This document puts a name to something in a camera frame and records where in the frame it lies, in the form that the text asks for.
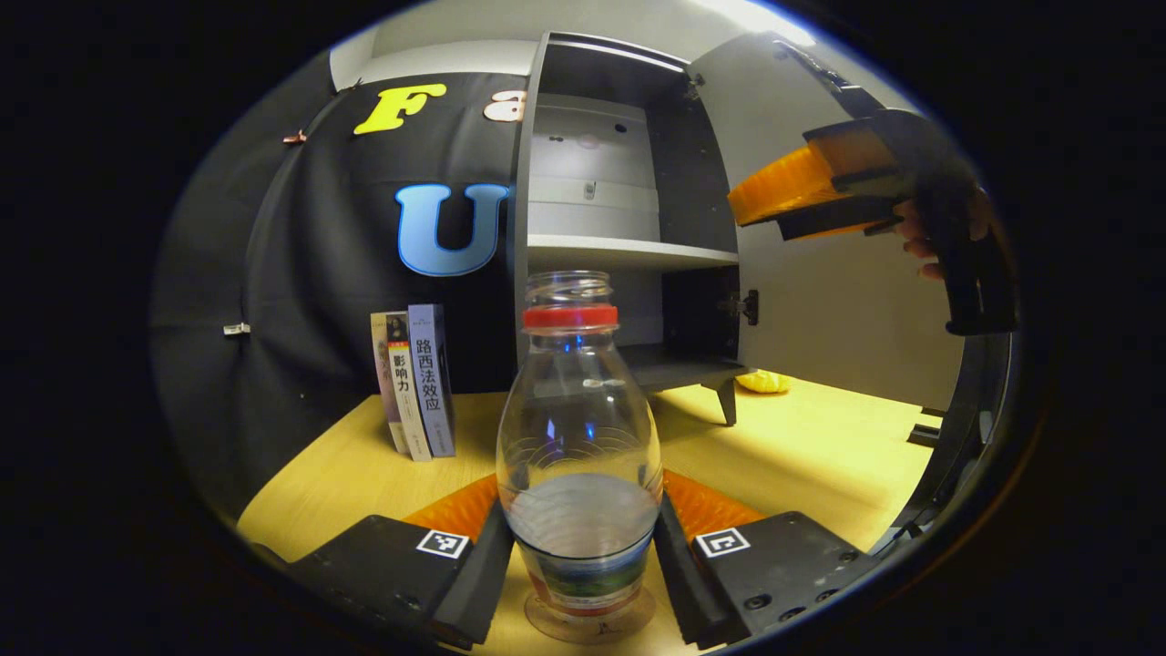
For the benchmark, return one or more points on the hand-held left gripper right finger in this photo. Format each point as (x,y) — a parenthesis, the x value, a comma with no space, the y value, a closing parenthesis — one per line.
(683,583)

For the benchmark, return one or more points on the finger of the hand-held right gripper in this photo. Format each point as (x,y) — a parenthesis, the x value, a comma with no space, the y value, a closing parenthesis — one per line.
(856,150)
(783,187)

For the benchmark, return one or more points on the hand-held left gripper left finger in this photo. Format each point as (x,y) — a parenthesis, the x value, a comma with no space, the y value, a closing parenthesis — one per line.
(478,583)

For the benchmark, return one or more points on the beige cabinet door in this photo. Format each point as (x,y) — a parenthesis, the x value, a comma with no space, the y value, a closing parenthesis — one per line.
(838,319)

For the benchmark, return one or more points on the clear plastic bottle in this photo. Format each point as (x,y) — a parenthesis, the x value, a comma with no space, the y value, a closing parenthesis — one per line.
(578,410)

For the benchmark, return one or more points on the yellow toy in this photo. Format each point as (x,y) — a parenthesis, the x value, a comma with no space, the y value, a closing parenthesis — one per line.
(763,381)

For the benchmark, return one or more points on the blue book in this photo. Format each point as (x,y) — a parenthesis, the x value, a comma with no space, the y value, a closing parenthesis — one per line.
(433,374)

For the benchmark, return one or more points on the black backdrop cloth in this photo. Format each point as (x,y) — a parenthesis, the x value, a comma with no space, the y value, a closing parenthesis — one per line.
(319,273)

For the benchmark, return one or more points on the red clip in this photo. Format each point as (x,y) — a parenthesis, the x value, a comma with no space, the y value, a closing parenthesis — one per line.
(294,138)

